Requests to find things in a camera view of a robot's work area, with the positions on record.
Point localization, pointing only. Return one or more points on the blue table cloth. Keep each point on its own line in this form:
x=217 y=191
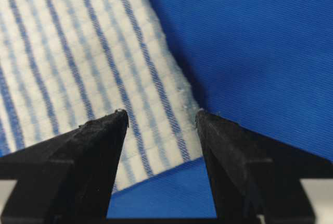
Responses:
x=265 y=64

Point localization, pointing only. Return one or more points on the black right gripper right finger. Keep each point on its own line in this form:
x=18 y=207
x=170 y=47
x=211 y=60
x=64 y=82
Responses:
x=256 y=179

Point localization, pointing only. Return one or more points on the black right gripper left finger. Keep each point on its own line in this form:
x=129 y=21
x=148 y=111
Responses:
x=66 y=179

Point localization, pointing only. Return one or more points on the blue striped white towel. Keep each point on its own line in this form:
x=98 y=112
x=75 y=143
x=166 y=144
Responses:
x=65 y=62

